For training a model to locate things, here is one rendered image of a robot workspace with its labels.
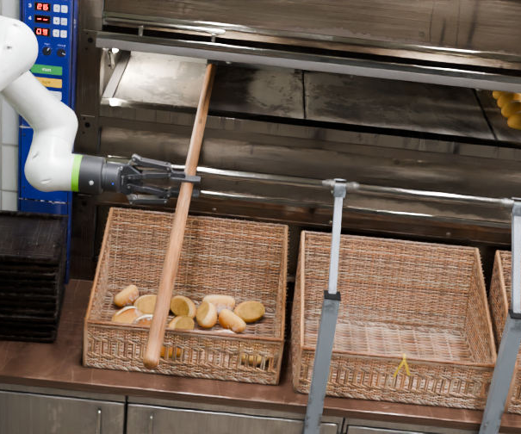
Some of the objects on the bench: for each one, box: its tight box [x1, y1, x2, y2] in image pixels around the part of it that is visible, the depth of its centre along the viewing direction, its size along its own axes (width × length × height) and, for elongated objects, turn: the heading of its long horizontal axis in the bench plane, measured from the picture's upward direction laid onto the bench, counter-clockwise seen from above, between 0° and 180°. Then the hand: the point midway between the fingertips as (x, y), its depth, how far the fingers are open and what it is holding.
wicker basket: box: [83, 207, 290, 385], centre depth 317 cm, size 49×56×28 cm
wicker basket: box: [291, 230, 498, 411], centre depth 316 cm, size 49×56×28 cm
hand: (185, 185), depth 269 cm, fingers closed on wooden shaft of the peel, 3 cm apart
